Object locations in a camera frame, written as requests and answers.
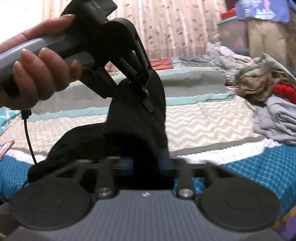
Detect black pants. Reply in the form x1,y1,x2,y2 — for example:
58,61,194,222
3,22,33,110
28,70,171,184

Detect person's left hand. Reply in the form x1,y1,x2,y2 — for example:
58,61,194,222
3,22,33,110
1,15,83,110

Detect red floral quilt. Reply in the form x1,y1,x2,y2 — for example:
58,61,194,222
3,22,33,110
105,58,173,76

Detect leaf pattern curtain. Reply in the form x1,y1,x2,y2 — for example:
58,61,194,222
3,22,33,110
43,0,228,60

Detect teal patterned pillow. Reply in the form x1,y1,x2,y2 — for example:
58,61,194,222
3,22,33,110
0,107,21,135

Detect blue white floral blanket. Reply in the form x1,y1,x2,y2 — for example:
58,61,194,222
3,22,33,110
171,43,254,85

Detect smartphone on bed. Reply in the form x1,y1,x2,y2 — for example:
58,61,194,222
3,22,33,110
0,141,15,161

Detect patterned bedsheet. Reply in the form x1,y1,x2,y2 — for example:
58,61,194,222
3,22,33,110
1,82,295,220

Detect plastic storage bin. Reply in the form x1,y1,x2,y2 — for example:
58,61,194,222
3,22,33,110
217,8,249,56

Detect olive crumpled garment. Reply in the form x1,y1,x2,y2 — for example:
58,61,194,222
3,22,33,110
235,53,295,103

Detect grey sweatshirt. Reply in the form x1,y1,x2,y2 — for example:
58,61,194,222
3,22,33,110
253,95,295,145

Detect red garment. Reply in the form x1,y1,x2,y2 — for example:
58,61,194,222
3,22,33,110
273,83,296,104

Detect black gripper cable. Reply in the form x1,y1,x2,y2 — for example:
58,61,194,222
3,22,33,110
21,109,38,165

